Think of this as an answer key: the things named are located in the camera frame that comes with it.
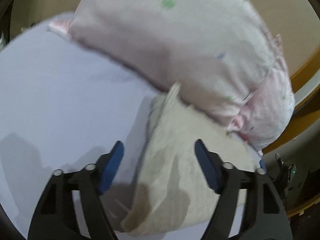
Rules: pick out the lavender bed sheet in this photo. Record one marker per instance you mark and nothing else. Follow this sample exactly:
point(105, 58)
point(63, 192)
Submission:
point(62, 107)

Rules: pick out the pink floral pillow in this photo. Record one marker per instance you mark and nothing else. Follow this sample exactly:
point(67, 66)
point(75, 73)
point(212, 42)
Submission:
point(220, 51)
point(268, 112)

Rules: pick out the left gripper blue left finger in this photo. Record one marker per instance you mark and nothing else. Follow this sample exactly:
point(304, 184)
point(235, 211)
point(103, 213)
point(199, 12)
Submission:
point(70, 205)

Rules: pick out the pink floral pillow right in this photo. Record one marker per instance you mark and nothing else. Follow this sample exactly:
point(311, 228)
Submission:
point(268, 112)

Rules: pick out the pink floral pillow left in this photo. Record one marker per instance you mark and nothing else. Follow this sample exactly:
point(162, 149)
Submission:
point(220, 51)

